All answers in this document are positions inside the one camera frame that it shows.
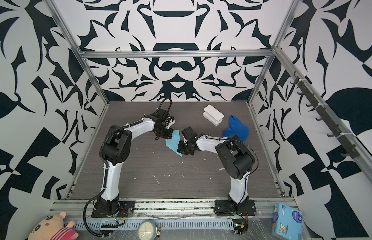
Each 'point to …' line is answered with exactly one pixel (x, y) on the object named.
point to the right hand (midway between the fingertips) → (178, 150)
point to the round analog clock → (146, 230)
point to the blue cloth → (237, 128)
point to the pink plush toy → (54, 227)
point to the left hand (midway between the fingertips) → (172, 133)
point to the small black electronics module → (240, 226)
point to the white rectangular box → (213, 115)
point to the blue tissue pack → (287, 223)
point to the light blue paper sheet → (172, 143)
